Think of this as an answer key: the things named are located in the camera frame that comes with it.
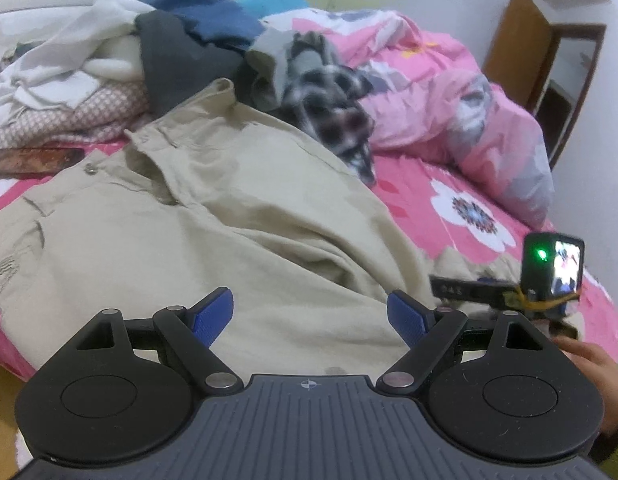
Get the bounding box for pink floral bed blanket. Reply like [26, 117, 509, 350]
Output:
[0, 140, 618, 381]

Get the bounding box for dark grey garment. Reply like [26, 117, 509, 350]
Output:
[136, 10, 260, 118]

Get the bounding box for blue garment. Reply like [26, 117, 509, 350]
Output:
[139, 0, 267, 51]

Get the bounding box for light grey garment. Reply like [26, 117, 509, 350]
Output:
[246, 27, 340, 111]

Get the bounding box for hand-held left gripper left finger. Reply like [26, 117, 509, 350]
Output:
[76, 286, 242, 396]

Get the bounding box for brown flat rectangular object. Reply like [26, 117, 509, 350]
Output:
[0, 146, 87, 181]

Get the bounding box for dark door frame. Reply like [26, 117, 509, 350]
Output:
[526, 24, 607, 171]

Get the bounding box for pink floral quilt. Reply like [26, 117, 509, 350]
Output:
[261, 7, 557, 231]

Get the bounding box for person's right hand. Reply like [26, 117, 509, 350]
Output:
[551, 335, 618, 436]

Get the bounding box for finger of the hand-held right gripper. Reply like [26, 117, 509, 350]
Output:
[429, 274, 522, 308]

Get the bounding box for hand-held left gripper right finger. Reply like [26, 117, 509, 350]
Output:
[376, 289, 554, 396]

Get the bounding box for pink white patterned blanket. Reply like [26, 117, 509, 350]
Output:
[0, 80, 152, 156]

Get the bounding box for wooden door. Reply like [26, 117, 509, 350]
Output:
[483, 0, 554, 111]

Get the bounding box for black white plaid shirt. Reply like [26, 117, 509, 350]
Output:
[279, 32, 390, 188]

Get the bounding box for khaki pants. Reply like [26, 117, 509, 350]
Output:
[0, 78, 584, 376]

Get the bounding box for white cloth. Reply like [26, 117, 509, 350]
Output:
[0, 0, 154, 126]

